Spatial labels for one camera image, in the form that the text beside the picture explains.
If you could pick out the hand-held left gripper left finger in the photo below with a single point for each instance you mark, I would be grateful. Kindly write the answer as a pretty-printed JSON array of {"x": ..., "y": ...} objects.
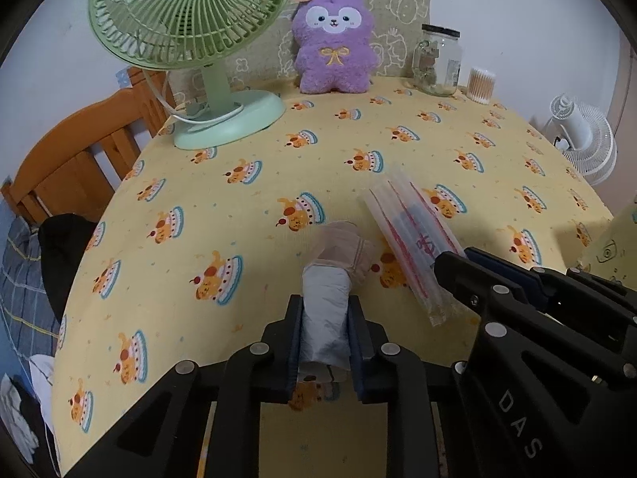
[{"x": 293, "y": 343}]

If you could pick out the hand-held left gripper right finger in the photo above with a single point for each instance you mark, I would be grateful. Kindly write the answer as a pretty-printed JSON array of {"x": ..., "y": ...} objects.
[{"x": 356, "y": 343}]

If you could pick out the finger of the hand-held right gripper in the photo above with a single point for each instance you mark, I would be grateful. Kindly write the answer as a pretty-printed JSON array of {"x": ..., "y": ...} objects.
[
  {"x": 502, "y": 264},
  {"x": 473, "y": 284}
]

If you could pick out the pale cloth bundle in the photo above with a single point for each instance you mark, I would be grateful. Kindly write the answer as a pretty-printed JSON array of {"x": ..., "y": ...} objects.
[{"x": 323, "y": 308}]

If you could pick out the clear plastic zip bag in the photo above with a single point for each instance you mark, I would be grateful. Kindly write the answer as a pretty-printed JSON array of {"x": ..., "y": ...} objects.
[{"x": 413, "y": 239}]

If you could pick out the paper-wrapped cardboard box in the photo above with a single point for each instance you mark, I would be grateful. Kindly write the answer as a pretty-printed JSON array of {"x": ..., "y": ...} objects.
[{"x": 609, "y": 254}]

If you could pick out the white standing fan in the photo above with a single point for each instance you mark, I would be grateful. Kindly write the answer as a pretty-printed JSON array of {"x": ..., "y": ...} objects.
[{"x": 587, "y": 134}]

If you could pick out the yellow printed tablecloth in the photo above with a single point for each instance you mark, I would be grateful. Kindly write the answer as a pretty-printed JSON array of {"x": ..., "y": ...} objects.
[{"x": 199, "y": 209}]

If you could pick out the cotton swab container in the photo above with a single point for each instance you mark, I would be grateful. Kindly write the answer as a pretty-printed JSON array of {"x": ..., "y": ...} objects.
[{"x": 481, "y": 87}]

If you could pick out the glass jar with black lid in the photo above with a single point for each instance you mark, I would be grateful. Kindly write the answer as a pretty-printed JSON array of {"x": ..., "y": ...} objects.
[{"x": 448, "y": 64}]

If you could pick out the black cloth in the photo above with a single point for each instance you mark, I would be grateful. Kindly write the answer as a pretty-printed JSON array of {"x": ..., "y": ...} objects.
[{"x": 64, "y": 254}]

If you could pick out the purple plush toy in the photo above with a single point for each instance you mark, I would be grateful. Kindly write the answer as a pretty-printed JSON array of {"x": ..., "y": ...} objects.
[{"x": 333, "y": 59}]

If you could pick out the blue plaid blanket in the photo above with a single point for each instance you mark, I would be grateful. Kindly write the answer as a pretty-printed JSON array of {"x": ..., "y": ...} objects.
[{"x": 25, "y": 289}]

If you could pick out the beige patterned cushion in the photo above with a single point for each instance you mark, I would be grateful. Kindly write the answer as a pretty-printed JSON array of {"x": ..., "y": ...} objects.
[{"x": 398, "y": 5}]

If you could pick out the white crumpled cloth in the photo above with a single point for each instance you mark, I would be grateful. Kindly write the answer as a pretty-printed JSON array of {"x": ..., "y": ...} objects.
[{"x": 20, "y": 408}]

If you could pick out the wooden chair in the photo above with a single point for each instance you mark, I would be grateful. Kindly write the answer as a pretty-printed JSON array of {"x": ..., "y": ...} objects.
[{"x": 74, "y": 159}]

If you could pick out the green table fan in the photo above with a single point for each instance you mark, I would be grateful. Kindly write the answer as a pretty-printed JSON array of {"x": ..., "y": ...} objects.
[{"x": 189, "y": 20}]

